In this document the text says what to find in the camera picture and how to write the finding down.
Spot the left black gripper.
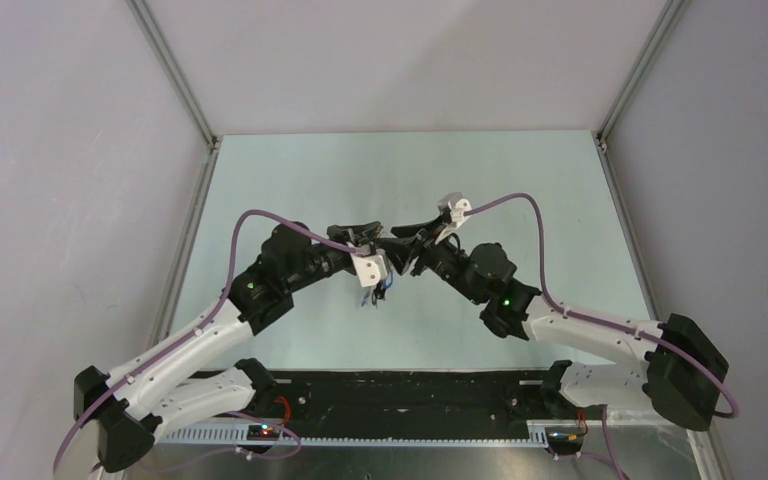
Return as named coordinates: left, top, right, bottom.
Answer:
left=285, top=222, right=380, bottom=293

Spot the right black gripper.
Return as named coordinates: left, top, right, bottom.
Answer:
left=375, top=216, right=484, bottom=306

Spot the steel key holder red handle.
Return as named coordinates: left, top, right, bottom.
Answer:
left=360, top=270, right=394, bottom=308

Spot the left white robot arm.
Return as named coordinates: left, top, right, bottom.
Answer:
left=74, top=220, right=389, bottom=473

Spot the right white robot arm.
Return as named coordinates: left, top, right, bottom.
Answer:
left=375, top=218, right=729, bottom=431

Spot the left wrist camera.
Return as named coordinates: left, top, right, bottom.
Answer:
left=350, top=250, right=390, bottom=288

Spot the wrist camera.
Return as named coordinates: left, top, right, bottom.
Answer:
left=435, top=192, right=472, bottom=244
left=350, top=250, right=390, bottom=288

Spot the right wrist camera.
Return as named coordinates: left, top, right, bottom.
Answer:
left=435, top=192, right=472, bottom=244

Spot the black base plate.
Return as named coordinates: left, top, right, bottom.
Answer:
left=211, top=368, right=571, bottom=441

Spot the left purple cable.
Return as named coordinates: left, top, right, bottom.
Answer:
left=53, top=209, right=359, bottom=473

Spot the purple cable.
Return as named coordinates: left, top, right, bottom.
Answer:
left=53, top=209, right=359, bottom=473
left=464, top=193, right=740, bottom=480

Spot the left aluminium corner post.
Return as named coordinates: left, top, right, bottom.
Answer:
left=126, top=0, right=218, bottom=153

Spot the aluminium corner post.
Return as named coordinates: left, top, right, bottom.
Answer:
left=126, top=0, right=218, bottom=153
left=595, top=0, right=689, bottom=153

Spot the grey cable duct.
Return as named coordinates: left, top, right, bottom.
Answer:
left=158, top=425, right=550, bottom=448

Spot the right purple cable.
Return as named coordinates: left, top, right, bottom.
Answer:
left=464, top=193, right=740, bottom=480

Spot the right aluminium corner post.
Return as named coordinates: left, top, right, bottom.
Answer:
left=595, top=0, right=689, bottom=153

